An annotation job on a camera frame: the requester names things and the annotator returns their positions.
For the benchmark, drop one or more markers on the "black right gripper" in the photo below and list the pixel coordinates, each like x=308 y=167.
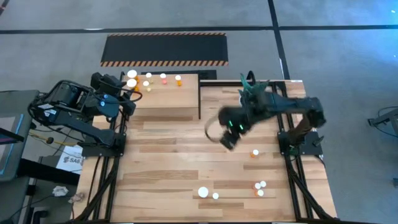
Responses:
x=233 y=119

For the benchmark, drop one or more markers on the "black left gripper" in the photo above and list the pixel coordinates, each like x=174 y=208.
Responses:
x=107 y=82

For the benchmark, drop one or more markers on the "small orange medicine bottle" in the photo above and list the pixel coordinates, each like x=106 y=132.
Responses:
x=255 y=152
x=178 y=77
x=260 y=193

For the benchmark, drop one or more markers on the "pink medicine bottle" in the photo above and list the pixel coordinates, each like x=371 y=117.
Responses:
x=257 y=186
x=163 y=76

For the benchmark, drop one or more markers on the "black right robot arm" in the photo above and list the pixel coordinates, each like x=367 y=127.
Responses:
x=289 y=104

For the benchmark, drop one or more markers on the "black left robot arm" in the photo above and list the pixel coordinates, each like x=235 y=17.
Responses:
x=84 y=127

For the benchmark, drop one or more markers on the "snake plant white pot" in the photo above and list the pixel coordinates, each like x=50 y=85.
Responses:
x=247 y=87

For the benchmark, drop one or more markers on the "black hazard-striped floor mat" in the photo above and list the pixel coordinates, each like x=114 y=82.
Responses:
x=164 y=49

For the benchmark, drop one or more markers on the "black round knob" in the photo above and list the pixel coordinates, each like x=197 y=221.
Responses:
x=49 y=140

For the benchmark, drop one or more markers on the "printed white paper sheet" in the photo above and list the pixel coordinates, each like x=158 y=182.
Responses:
x=71 y=158

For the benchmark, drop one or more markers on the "white sticker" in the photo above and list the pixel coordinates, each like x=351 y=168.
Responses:
x=297 y=81

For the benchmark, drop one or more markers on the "dark screen blue edge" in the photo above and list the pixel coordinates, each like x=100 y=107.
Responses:
x=7 y=124

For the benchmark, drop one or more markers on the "black floor stand base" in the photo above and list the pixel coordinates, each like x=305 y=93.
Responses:
x=46 y=174

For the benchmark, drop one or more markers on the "crumpled white paper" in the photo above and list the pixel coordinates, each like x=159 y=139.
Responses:
x=60 y=191

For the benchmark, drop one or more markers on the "crumpled brown paper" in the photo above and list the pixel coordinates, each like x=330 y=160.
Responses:
x=77 y=198

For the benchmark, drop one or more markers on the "wooden shelf black frame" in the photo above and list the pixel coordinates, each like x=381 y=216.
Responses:
x=168 y=96

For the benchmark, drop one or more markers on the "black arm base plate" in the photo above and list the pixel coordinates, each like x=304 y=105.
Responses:
x=308 y=151
x=102 y=151

